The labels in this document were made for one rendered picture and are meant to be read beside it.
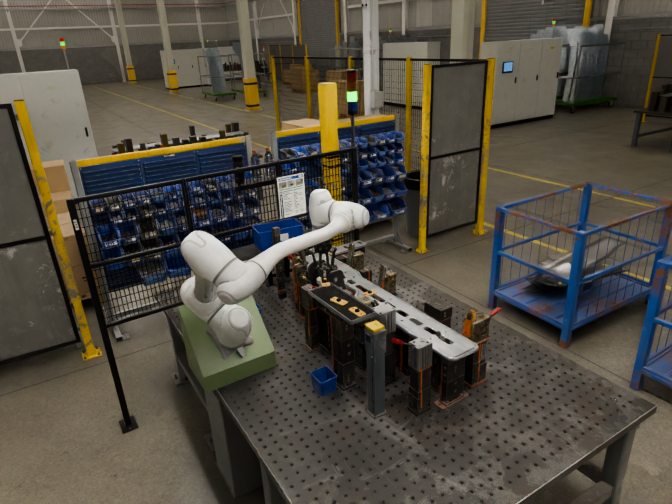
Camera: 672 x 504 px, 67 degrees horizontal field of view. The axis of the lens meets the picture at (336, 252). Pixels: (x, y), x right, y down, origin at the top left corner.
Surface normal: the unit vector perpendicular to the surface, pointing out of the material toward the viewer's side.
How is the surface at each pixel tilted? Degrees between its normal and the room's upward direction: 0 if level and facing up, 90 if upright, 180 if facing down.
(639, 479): 0
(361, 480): 0
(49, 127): 90
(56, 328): 89
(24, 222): 91
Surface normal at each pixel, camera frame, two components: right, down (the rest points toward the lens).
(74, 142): 0.53, 0.31
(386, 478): -0.04, -0.92
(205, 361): 0.34, -0.44
